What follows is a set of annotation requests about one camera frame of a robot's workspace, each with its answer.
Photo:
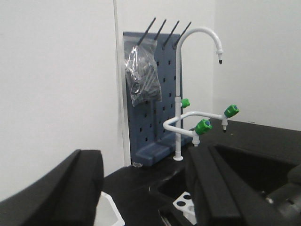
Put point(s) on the plastic bag of pegs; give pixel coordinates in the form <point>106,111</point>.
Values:
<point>141,70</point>

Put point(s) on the right white storage bin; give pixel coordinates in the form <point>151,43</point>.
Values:
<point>107,214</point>

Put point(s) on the white test tube rack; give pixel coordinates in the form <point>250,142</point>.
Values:
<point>185,204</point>

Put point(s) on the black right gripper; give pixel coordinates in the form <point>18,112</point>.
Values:
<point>283,199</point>

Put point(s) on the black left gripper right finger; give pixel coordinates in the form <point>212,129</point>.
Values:
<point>220,196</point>

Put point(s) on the black lab sink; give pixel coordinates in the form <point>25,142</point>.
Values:
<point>248,166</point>

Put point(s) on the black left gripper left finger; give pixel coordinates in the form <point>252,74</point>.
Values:
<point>66,196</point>

